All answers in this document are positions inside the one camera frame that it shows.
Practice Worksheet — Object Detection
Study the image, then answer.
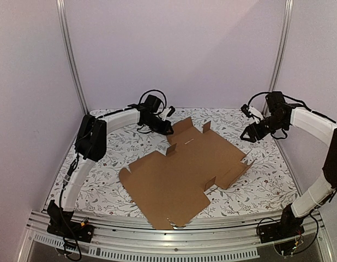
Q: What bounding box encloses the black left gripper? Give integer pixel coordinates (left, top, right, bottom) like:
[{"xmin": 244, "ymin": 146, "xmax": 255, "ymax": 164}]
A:
[{"xmin": 143, "ymin": 116, "xmax": 174, "ymax": 136}]

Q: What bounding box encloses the brown cardboard box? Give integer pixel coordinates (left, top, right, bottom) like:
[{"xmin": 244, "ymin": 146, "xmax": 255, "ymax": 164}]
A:
[{"xmin": 119, "ymin": 117, "xmax": 251, "ymax": 230}]

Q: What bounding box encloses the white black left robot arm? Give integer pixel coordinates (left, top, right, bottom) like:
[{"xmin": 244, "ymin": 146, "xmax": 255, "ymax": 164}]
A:
[{"xmin": 47, "ymin": 91, "xmax": 176, "ymax": 237}]

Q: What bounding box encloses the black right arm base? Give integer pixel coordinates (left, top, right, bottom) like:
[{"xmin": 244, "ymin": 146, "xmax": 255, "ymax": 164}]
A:
[{"xmin": 256, "ymin": 218, "xmax": 304, "ymax": 243}]

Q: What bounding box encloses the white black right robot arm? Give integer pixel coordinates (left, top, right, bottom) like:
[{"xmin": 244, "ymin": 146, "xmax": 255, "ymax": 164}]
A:
[{"xmin": 240, "ymin": 91, "xmax": 337, "ymax": 238}]

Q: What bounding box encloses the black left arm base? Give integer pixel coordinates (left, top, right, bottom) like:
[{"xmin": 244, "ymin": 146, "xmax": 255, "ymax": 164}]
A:
[{"xmin": 47, "ymin": 219, "xmax": 95, "ymax": 243}]

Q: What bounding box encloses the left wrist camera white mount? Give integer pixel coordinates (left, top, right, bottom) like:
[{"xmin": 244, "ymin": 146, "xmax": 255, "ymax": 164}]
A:
[{"xmin": 159, "ymin": 106, "xmax": 176, "ymax": 121}]

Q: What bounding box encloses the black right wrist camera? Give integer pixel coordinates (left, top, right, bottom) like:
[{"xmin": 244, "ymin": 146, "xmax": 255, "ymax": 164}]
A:
[{"xmin": 240, "ymin": 104, "xmax": 264, "ymax": 123}]

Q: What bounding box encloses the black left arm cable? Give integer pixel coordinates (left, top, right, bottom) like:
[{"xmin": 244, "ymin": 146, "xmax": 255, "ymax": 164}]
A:
[{"xmin": 137, "ymin": 89, "xmax": 169, "ymax": 110}]

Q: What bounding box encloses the aluminium front rail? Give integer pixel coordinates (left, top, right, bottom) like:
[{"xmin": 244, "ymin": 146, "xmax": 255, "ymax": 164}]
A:
[{"xmin": 20, "ymin": 210, "xmax": 335, "ymax": 262}]

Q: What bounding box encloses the right aluminium frame post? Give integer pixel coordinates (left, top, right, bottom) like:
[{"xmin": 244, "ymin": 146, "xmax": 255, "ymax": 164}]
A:
[{"xmin": 268, "ymin": 0, "xmax": 294, "ymax": 93}]

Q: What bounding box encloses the aluminium frame post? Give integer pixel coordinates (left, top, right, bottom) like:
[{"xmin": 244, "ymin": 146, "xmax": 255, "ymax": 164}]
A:
[
  {"xmin": 56, "ymin": 0, "xmax": 89, "ymax": 114},
  {"xmin": 268, "ymin": 0, "xmax": 294, "ymax": 93}
]

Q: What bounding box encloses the left aluminium frame post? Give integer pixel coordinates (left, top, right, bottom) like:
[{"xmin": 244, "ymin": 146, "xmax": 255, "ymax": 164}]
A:
[{"xmin": 56, "ymin": 0, "xmax": 89, "ymax": 114}]

